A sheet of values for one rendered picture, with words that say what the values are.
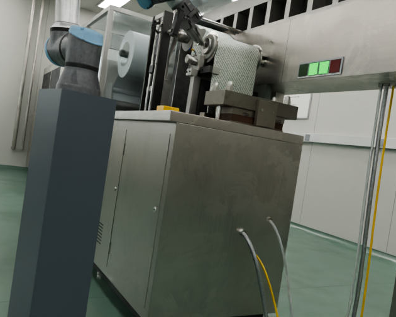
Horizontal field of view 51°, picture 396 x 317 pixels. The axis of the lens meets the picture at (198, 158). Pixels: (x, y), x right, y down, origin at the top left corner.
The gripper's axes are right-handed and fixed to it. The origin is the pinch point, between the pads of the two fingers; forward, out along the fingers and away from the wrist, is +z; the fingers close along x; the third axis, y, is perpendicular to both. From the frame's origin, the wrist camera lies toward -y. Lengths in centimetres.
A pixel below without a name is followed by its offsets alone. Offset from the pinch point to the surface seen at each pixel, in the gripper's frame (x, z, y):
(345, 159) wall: 141, 230, 145
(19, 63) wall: 548, -48, 15
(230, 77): -8.3, 19.3, -1.1
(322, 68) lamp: -43, 32, 17
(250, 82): -8.3, 28.4, 6.3
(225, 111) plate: -21.8, 24.2, -20.0
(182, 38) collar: 20.4, -3.5, 4.8
